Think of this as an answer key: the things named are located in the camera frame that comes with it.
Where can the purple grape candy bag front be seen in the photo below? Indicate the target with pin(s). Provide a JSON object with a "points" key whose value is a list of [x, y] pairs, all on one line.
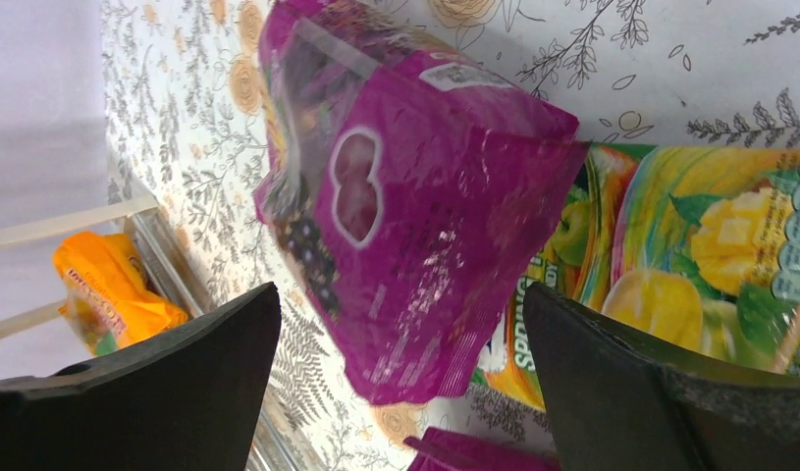
{"points": [[443, 450]]}

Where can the yellow green candy bag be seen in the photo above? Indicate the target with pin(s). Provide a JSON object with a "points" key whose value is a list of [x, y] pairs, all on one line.
{"points": [[698, 246]]}

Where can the floral table mat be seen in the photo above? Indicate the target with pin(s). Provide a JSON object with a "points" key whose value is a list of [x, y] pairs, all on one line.
{"points": [[184, 121]]}

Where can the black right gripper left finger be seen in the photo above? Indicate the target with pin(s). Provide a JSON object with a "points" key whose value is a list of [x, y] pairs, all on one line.
{"points": [[187, 399]]}

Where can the purple grape candy bag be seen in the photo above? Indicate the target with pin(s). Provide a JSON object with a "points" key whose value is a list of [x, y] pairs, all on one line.
{"points": [[409, 186], [443, 450]]}

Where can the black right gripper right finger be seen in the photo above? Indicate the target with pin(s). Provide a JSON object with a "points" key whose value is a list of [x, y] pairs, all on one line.
{"points": [[621, 399]]}

